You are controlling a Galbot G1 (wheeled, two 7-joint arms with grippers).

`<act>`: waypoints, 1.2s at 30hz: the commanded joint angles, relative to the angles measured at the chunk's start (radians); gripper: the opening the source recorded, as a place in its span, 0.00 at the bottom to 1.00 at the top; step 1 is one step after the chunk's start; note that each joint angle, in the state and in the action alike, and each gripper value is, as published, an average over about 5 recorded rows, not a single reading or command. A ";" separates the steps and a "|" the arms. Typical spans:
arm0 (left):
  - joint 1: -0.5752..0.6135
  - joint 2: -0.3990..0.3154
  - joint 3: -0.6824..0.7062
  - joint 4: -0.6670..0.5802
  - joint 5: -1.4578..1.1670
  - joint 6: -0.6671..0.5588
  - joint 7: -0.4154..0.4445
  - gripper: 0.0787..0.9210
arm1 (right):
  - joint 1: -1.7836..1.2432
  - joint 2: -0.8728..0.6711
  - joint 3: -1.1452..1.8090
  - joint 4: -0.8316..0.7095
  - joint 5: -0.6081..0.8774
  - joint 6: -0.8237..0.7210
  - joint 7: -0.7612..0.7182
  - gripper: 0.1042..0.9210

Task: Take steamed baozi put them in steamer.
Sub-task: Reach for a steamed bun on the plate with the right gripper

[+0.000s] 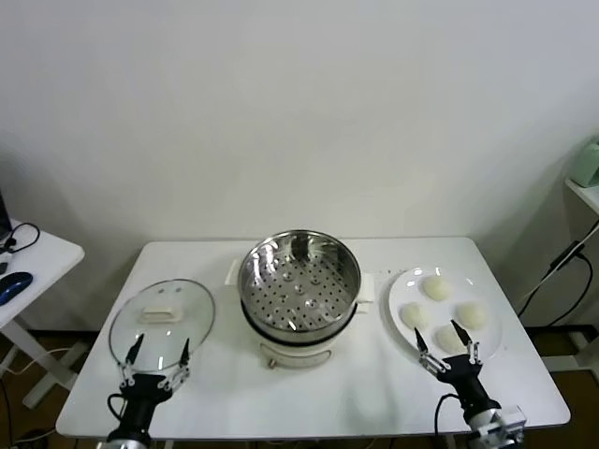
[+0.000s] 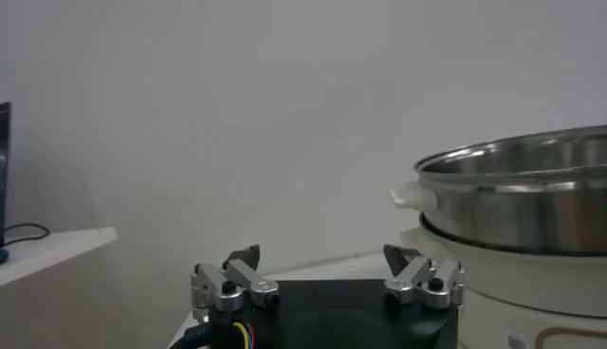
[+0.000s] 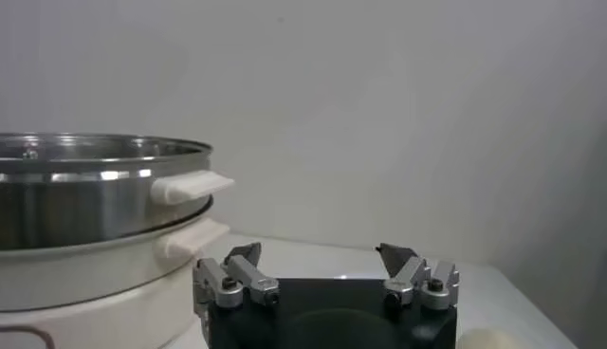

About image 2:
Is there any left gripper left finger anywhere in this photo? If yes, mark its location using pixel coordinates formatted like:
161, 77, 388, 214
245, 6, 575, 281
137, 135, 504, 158
190, 244, 281, 323

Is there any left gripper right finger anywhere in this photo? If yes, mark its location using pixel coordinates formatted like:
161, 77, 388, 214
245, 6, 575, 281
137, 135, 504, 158
382, 244, 466, 310

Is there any perforated steel steamer basket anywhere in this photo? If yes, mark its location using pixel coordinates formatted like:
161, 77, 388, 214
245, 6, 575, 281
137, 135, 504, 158
389, 125, 607, 257

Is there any white electric cooker base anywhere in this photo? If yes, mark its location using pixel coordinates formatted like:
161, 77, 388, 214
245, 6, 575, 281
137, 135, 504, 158
400, 212, 607, 349

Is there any white side table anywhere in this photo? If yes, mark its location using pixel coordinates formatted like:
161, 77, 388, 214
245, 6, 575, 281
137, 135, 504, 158
0, 226, 119, 287

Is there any black laptop screen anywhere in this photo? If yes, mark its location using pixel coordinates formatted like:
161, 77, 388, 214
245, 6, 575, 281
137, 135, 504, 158
0, 101, 11, 248

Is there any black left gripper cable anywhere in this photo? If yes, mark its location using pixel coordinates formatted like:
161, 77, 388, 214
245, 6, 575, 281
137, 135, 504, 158
168, 320, 257, 349

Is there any black laptop cable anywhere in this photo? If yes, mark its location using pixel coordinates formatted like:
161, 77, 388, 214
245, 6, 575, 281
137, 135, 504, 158
3, 222, 51, 248

